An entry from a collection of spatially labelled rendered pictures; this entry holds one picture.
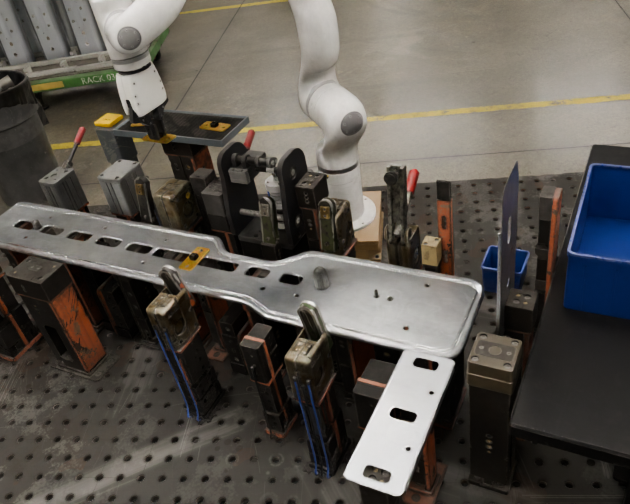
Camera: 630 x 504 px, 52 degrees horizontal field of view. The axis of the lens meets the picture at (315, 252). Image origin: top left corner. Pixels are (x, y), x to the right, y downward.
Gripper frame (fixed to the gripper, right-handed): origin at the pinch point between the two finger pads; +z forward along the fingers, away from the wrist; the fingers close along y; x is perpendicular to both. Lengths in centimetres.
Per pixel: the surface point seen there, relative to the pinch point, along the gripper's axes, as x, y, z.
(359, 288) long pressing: 55, 8, 27
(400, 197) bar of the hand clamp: 60, -6, 12
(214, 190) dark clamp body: 8.3, -4.2, 18.5
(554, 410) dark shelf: 99, 26, 25
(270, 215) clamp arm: 27.0, -1.4, 20.5
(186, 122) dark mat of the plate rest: -11.6, -20.3, 10.0
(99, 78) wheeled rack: -290, -204, 97
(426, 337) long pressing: 73, 16, 28
